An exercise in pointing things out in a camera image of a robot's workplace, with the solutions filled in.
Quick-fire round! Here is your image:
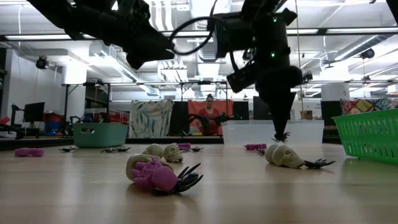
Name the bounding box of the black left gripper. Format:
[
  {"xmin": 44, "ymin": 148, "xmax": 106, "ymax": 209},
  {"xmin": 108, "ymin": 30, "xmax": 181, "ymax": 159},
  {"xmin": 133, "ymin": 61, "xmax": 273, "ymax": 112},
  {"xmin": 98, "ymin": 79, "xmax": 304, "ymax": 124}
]
[{"xmin": 73, "ymin": 0, "xmax": 175, "ymax": 70}]

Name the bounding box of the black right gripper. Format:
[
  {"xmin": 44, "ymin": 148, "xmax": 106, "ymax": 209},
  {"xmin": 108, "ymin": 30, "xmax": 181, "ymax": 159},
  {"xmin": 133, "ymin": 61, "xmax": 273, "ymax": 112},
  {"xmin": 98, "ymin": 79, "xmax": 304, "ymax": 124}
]
[{"xmin": 255, "ymin": 29, "xmax": 304, "ymax": 135}]

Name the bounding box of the cream plastic skull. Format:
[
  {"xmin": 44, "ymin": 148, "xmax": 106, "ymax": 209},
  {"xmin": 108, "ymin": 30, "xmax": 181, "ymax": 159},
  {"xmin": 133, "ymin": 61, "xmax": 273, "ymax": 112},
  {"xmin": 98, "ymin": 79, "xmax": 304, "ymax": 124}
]
[
  {"xmin": 125, "ymin": 153, "xmax": 175, "ymax": 183},
  {"xmin": 162, "ymin": 142, "xmax": 184, "ymax": 164},
  {"xmin": 142, "ymin": 143, "xmax": 165, "ymax": 159},
  {"xmin": 264, "ymin": 144, "xmax": 307, "ymax": 169}
]

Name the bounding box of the black flat panel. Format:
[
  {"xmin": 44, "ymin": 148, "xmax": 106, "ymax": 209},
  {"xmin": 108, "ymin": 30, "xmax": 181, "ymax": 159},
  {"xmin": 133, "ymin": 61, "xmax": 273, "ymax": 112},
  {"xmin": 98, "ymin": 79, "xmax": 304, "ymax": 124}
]
[
  {"xmin": 172, "ymin": 101, "xmax": 190, "ymax": 137},
  {"xmin": 233, "ymin": 101, "xmax": 249, "ymax": 121}
]

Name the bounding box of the clear plastic bin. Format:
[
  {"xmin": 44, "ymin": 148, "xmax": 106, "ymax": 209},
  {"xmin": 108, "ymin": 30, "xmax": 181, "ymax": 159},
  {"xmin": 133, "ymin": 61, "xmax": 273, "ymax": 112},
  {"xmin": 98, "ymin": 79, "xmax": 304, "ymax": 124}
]
[{"xmin": 221, "ymin": 119, "xmax": 325, "ymax": 147}]

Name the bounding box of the leaf print cloth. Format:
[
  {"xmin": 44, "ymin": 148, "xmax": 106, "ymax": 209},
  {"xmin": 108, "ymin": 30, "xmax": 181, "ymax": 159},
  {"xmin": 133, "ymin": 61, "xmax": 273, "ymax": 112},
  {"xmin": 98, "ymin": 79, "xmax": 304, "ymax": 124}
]
[{"xmin": 128, "ymin": 100, "xmax": 174, "ymax": 139}]

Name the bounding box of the person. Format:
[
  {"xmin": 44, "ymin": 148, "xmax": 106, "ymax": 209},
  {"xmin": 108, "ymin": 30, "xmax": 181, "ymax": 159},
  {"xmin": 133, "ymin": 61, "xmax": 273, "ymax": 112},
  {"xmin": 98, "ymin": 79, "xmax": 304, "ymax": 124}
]
[{"xmin": 198, "ymin": 93, "xmax": 223, "ymax": 136}]

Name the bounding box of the orange backdrop board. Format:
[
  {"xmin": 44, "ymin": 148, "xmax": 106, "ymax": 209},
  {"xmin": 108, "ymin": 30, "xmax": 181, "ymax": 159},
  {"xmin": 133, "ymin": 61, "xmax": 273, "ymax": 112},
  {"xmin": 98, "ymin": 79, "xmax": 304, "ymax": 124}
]
[{"xmin": 187, "ymin": 99, "xmax": 234, "ymax": 135}]

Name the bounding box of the colourful patterned cloth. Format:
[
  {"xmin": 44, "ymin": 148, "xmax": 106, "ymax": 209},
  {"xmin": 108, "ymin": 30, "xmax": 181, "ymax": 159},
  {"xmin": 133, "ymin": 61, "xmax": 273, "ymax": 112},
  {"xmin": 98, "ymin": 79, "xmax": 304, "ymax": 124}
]
[{"xmin": 340, "ymin": 98, "xmax": 398, "ymax": 116}]

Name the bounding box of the green plastic basket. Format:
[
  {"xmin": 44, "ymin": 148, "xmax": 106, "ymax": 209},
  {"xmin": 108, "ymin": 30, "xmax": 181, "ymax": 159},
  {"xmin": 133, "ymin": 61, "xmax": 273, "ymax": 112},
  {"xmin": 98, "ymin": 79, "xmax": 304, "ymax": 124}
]
[{"xmin": 331, "ymin": 108, "xmax": 398, "ymax": 165}]

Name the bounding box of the teal plastic basket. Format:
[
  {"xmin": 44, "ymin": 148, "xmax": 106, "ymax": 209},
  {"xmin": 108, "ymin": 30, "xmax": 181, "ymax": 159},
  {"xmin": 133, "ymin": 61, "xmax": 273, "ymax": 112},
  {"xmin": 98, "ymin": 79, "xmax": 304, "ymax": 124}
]
[{"xmin": 72, "ymin": 122, "xmax": 129, "ymax": 149}]

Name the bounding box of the black ceiling spotlight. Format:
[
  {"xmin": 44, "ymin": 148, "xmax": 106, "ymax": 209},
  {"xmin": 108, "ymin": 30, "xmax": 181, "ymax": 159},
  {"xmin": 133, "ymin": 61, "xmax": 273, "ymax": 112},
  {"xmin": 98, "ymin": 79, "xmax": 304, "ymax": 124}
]
[
  {"xmin": 35, "ymin": 55, "xmax": 49, "ymax": 70},
  {"xmin": 360, "ymin": 48, "xmax": 376, "ymax": 60}
]

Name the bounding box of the red storage box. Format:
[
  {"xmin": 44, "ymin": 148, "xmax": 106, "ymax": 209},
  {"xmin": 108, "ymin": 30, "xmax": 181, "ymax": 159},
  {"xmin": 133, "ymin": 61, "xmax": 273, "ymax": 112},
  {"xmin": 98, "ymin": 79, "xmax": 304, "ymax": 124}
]
[{"xmin": 43, "ymin": 112, "xmax": 65, "ymax": 123}]

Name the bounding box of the blue storage box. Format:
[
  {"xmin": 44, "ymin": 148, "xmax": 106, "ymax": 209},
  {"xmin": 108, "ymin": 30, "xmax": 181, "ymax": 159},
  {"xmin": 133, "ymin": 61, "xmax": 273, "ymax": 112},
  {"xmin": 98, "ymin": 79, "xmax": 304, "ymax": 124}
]
[{"xmin": 45, "ymin": 121, "xmax": 65, "ymax": 134}]

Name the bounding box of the background robot station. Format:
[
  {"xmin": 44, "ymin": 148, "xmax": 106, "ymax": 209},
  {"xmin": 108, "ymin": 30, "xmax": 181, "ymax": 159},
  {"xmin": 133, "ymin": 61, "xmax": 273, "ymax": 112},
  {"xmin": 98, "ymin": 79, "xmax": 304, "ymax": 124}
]
[{"xmin": 0, "ymin": 104, "xmax": 41, "ymax": 140}]

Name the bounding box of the black right camera cable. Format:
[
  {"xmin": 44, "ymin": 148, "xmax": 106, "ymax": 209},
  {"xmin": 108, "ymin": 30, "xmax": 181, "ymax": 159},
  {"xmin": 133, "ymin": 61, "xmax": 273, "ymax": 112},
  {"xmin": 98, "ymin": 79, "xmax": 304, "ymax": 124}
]
[{"xmin": 169, "ymin": 0, "xmax": 219, "ymax": 56}]

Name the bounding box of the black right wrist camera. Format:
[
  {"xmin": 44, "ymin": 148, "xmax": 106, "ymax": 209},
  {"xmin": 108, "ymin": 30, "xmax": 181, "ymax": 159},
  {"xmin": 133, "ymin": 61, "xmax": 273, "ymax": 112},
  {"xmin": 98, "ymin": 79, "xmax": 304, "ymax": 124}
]
[{"xmin": 226, "ymin": 63, "xmax": 259, "ymax": 94}]

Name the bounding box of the black aluminium table frame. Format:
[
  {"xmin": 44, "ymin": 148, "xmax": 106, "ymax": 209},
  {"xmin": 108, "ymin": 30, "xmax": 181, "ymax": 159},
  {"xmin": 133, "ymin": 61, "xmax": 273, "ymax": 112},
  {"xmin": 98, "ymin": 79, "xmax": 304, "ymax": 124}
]
[{"xmin": 0, "ymin": 136, "xmax": 345, "ymax": 152}]

